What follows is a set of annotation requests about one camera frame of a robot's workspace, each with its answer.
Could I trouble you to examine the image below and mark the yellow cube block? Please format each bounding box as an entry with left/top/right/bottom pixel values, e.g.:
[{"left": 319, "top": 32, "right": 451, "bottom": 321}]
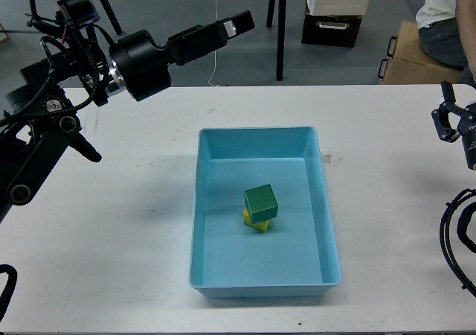
[{"left": 243, "top": 208, "right": 271, "bottom": 232}]

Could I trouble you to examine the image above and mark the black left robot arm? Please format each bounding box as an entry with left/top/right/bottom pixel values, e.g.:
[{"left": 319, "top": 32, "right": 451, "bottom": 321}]
[{"left": 1, "top": 0, "right": 254, "bottom": 215}]

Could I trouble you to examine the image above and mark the black drawer cabinet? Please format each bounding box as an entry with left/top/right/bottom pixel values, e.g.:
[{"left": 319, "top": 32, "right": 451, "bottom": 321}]
[{"left": 301, "top": 9, "right": 362, "bottom": 48}]

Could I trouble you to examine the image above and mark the blue plastic bin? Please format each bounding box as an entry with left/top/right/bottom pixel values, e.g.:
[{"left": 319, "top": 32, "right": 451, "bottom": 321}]
[{"left": 190, "top": 127, "right": 342, "bottom": 298}]

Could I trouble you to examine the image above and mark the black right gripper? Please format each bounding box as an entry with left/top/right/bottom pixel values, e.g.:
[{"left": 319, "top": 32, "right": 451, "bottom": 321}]
[{"left": 431, "top": 80, "right": 475, "bottom": 170}]

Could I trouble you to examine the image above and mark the black table leg right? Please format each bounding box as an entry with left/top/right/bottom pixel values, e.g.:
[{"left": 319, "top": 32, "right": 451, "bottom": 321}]
[{"left": 266, "top": 0, "right": 287, "bottom": 82}]

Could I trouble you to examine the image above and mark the white hanging cable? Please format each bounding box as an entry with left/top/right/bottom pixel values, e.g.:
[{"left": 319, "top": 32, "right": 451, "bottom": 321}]
[{"left": 208, "top": 0, "right": 231, "bottom": 88}]

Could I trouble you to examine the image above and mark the green cube block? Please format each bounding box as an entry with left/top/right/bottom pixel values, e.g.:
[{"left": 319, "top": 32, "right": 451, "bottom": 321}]
[{"left": 244, "top": 184, "right": 279, "bottom": 224}]

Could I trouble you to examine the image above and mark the cardboard box with handles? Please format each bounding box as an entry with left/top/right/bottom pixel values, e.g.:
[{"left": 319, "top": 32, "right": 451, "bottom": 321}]
[{"left": 378, "top": 21, "right": 461, "bottom": 85}]

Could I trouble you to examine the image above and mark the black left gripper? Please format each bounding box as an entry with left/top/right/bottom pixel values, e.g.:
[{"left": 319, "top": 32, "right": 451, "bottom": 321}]
[{"left": 108, "top": 10, "right": 255, "bottom": 101}]

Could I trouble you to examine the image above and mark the seated person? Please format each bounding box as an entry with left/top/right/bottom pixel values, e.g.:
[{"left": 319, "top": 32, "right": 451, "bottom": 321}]
[{"left": 416, "top": 0, "right": 475, "bottom": 87}]

